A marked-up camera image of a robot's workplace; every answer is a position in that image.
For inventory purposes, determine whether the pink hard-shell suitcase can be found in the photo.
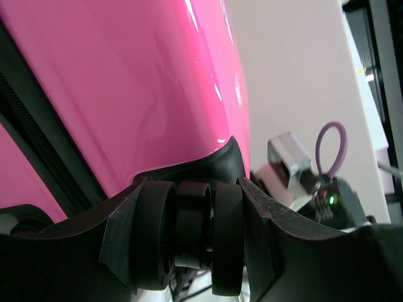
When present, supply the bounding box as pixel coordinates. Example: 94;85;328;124
0;0;253;296

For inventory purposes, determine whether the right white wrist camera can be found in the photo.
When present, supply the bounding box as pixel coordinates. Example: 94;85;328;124
254;132;320;211

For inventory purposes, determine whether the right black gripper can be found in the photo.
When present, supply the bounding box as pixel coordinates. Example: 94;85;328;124
298;177;375;232

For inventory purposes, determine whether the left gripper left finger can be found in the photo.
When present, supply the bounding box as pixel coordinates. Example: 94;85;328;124
1;177;150;301

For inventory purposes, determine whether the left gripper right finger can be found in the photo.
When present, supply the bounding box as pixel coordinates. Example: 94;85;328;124
237;178;402;301

